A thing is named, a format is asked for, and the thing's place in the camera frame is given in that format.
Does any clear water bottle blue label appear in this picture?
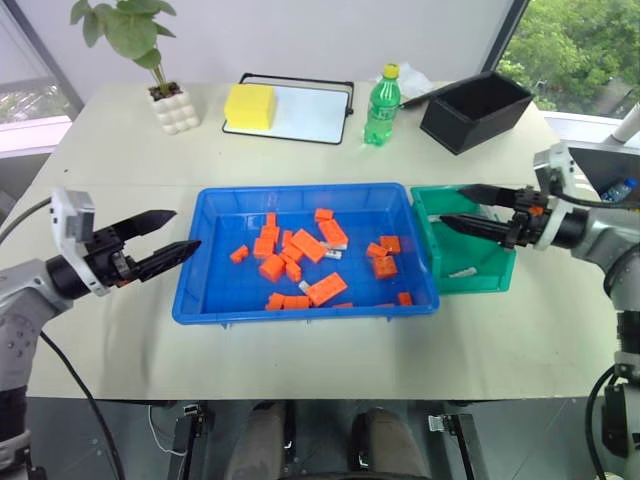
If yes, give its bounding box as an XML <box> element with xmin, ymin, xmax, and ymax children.
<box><xmin>599</xmin><ymin>178</ymin><xmax>640</xmax><ymax>204</ymax></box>

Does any green leafy plant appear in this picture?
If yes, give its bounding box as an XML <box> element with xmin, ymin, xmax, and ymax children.
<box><xmin>69</xmin><ymin>0</ymin><xmax>178</xmax><ymax>95</ymax></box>

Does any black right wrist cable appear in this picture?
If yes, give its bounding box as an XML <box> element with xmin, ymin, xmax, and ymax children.
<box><xmin>548</xmin><ymin>172</ymin><xmax>619</xmax><ymax>207</ymax></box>

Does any white tube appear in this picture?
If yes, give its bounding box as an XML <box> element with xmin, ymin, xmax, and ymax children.
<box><xmin>611</xmin><ymin>101</ymin><xmax>640</xmax><ymax>147</ymax></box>

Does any black table leg frame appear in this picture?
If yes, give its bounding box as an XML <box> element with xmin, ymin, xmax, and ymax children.
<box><xmin>166</xmin><ymin>399</ymin><xmax>207</xmax><ymax>480</ymax></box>
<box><xmin>426</xmin><ymin>411</ymin><xmax>490</xmax><ymax>480</ymax></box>

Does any yellow sponge block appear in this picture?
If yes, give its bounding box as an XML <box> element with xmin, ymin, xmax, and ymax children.
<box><xmin>223</xmin><ymin>83</ymin><xmax>279</xmax><ymax>133</ymax></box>

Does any green plastic soda bottle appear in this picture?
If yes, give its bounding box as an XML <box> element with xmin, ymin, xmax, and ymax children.
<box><xmin>362</xmin><ymin>62</ymin><xmax>404</xmax><ymax>148</ymax></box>

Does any large orange block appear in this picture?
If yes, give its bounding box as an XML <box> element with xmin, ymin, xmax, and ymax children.
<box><xmin>317</xmin><ymin>218</ymin><xmax>350</xmax><ymax>248</ymax></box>
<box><xmin>289</xmin><ymin>228</ymin><xmax>329</xmax><ymax>264</ymax></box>
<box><xmin>305</xmin><ymin>272</ymin><xmax>349</xmax><ymax>308</ymax></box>

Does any dark rounded shape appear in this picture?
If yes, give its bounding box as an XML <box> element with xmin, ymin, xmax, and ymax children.
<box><xmin>348</xmin><ymin>406</ymin><xmax>427</xmax><ymax>480</ymax></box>

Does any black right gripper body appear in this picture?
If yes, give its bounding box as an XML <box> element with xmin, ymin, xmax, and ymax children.
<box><xmin>498</xmin><ymin>185</ymin><xmax>552</xmax><ymax>251</ymax></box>

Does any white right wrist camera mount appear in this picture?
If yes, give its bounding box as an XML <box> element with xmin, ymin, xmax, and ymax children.
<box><xmin>532</xmin><ymin>143</ymin><xmax>577</xmax><ymax>252</ymax></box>

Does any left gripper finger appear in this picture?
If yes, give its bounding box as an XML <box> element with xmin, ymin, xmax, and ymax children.
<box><xmin>132</xmin><ymin>240</ymin><xmax>203</xmax><ymax>283</ymax></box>
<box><xmin>115</xmin><ymin>209</ymin><xmax>178</xmax><ymax>242</ymax></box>

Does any white bubble plant pot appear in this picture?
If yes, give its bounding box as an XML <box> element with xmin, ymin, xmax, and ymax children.
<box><xmin>146</xmin><ymin>81</ymin><xmax>203</xmax><ymax>136</ymax></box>

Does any blue plastic tray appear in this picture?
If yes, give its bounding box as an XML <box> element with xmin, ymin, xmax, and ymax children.
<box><xmin>171</xmin><ymin>181</ymin><xmax>442</xmax><ymax>327</ymax></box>

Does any thin white wire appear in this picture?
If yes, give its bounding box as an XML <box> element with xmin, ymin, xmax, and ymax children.
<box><xmin>147</xmin><ymin>403</ymin><xmax>189</xmax><ymax>457</ymax></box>

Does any small black-framed whiteboard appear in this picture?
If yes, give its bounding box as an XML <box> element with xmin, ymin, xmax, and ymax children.
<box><xmin>220</xmin><ymin>72</ymin><xmax>356</xmax><ymax>147</ymax></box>

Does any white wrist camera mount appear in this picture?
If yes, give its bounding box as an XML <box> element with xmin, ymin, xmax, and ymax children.
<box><xmin>49</xmin><ymin>187</ymin><xmax>112</xmax><ymax>297</ymax></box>
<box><xmin>532</xmin><ymin>143</ymin><xmax>577</xmax><ymax>252</ymax></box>

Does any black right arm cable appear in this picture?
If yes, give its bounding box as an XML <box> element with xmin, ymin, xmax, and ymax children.
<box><xmin>583</xmin><ymin>363</ymin><xmax>640</xmax><ymax>480</ymax></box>

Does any grey waste bin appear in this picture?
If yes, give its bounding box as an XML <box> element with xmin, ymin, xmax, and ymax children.
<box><xmin>566</xmin><ymin>141</ymin><xmax>640</xmax><ymax>207</ymax></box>

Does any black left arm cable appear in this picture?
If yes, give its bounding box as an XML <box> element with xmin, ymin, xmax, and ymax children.
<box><xmin>38</xmin><ymin>330</ymin><xmax>127</xmax><ymax>480</ymax></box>

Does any green plastic bin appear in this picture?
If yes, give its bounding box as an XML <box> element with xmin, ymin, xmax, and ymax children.
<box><xmin>409</xmin><ymin>184</ymin><xmax>518</xmax><ymax>296</ymax></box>

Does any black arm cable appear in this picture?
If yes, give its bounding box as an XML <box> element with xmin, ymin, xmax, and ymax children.
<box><xmin>38</xmin><ymin>330</ymin><xmax>127</xmax><ymax>480</ymax></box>
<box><xmin>583</xmin><ymin>363</ymin><xmax>640</xmax><ymax>480</ymax></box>

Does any grey left arm cable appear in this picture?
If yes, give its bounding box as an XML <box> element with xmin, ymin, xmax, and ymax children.
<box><xmin>0</xmin><ymin>195</ymin><xmax>54</xmax><ymax>242</ymax></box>

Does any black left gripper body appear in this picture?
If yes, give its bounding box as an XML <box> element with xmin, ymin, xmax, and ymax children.
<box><xmin>81</xmin><ymin>224</ymin><xmax>140</xmax><ymax>290</ymax></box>

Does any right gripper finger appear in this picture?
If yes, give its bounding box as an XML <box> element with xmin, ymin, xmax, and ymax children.
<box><xmin>438</xmin><ymin>213</ymin><xmax>514</xmax><ymax>245</ymax></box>
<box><xmin>456</xmin><ymin>183</ymin><xmax>526</xmax><ymax>209</ymax></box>

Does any clear plastic bag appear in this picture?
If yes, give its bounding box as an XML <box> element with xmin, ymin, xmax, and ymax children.
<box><xmin>369</xmin><ymin>61</ymin><xmax>433</xmax><ymax>99</ymax></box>

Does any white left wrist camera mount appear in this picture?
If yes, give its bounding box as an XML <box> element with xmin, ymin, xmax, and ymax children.
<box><xmin>49</xmin><ymin>187</ymin><xmax>112</xmax><ymax>297</ymax></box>

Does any black open box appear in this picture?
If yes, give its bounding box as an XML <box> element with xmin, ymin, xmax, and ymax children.
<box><xmin>419</xmin><ymin>70</ymin><xmax>536</xmax><ymax>156</ymax></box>

